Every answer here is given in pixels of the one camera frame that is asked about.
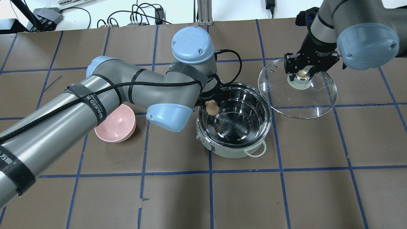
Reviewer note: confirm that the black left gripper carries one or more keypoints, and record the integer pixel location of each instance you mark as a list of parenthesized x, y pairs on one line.
[(207, 97)]

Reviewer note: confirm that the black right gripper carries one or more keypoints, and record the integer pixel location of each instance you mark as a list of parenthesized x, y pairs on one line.
[(317, 51)]

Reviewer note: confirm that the beige egg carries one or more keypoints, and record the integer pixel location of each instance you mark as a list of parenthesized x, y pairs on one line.
[(211, 107)]

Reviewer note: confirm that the glass pot lid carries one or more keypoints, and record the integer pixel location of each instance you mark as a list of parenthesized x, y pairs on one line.
[(299, 96)]

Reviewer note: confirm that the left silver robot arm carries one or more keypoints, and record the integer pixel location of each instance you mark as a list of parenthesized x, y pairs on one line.
[(33, 144)]

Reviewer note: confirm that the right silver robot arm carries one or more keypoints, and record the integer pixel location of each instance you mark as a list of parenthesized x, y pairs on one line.
[(363, 32)]

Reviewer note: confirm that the white electric cooking pot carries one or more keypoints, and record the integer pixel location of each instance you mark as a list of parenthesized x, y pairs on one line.
[(240, 127)]

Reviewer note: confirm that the pink bowl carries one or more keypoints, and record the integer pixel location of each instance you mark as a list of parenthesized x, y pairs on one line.
[(118, 126)]

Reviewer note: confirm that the aluminium frame post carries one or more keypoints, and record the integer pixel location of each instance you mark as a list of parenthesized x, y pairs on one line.
[(203, 13)]

